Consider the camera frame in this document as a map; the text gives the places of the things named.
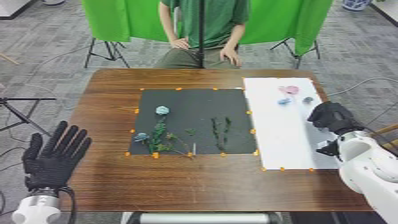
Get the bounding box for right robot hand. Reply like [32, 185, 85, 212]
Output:
[305, 101, 366, 136]

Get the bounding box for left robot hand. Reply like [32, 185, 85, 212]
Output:
[21, 120, 94, 193]

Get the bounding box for dark mat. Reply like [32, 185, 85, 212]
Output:
[126, 87, 261, 158]

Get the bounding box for person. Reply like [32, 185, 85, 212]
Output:
[152, 0, 252, 70]

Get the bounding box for white sheet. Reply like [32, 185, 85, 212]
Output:
[241, 77, 341, 172]

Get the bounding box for black tripod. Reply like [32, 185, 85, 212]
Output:
[0, 96, 58, 136]

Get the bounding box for pale blue daisy flower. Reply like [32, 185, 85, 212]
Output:
[131, 132, 152, 144]

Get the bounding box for long green sprig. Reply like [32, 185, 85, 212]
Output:
[209, 117, 227, 152]
[222, 116, 234, 138]

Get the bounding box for bunch of green sprigs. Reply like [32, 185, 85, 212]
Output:
[145, 123, 197, 159]

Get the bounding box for black cloth stand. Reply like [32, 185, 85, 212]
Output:
[268, 37, 323, 70]
[81, 37, 133, 70]

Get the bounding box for pale grey bar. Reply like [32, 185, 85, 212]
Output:
[126, 212, 280, 224]

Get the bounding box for black pole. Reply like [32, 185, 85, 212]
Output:
[195, 0, 207, 70]

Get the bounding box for blue and white vase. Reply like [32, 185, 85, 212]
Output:
[341, 0, 374, 12]

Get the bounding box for grey cable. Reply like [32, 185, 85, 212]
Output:
[325, 76, 398, 98]

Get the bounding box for black cable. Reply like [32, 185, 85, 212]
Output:
[55, 186, 80, 224]

